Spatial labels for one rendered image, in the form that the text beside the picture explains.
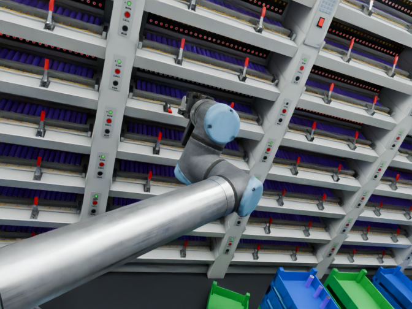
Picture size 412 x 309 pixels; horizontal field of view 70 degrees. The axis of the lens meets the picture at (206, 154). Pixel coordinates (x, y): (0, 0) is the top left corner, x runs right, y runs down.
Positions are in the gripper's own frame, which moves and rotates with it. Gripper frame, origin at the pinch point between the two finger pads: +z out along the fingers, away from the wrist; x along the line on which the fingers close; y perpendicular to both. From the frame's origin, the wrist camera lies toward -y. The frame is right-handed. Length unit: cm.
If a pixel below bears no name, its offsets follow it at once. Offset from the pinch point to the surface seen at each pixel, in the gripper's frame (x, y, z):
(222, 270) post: -47, -84, 28
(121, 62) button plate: 24.0, 11.0, 10.0
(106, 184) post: 21.6, -37.9, 19.5
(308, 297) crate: -67, -66, -15
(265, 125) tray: -40.4, -0.5, 14.2
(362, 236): -137, -57, 26
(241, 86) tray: -23.0, 13.3, 10.4
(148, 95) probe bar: 11.5, 1.4, 18.2
